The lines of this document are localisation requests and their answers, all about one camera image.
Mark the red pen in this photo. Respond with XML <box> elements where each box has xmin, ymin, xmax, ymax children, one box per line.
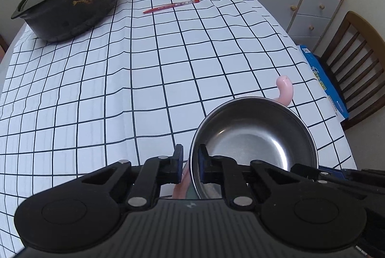
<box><xmin>143</xmin><ymin>0</ymin><xmax>200</xmax><ymax>14</ymax></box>

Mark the black cooking pot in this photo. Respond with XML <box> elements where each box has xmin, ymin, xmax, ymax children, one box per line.
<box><xmin>20</xmin><ymin>0</ymin><xmax>116</xmax><ymax>42</ymax></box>

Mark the brown wooden chair right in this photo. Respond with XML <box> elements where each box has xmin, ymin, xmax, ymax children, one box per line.
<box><xmin>319</xmin><ymin>11</ymin><xmax>384</xmax><ymax>131</ymax></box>

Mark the pink pot with steel bowl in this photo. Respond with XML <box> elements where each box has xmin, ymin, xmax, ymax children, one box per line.
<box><xmin>172</xmin><ymin>76</ymin><xmax>318</xmax><ymax>199</ymax></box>

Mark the checkered white tablecloth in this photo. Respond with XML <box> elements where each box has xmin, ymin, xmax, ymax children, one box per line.
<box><xmin>1</xmin><ymin>0</ymin><xmax>356</xmax><ymax>257</ymax></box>

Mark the blue white paper box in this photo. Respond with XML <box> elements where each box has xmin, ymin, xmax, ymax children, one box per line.
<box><xmin>300</xmin><ymin>45</ymin><xmax>349</xmax><ymax>123</ymax></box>

